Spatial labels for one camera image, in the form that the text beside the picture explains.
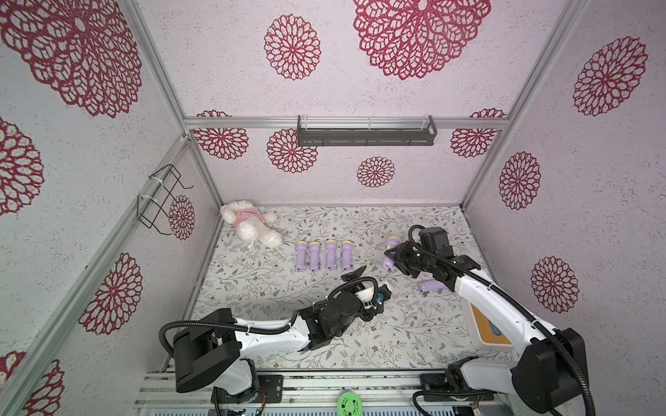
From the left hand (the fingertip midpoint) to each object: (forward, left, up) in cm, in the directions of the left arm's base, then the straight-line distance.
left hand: (370, 278), depth 77 cm
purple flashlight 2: (+18, +18, -16) cm, 31 cm away
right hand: (+9, -6, +1) cm, 10 cm away
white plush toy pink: (+22, +40, -1) cm, 46 cm away
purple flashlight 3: (+19, +12, -17) cm, 28 cm away
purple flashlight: (+22, +24, -16) cm, 36 cm away
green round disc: (-30, +7, -12) cm, 33 cm away
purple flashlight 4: (+19, +6, -16) cm, 25 cm away
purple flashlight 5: (+13, -8, 0) cm, 16 cm away
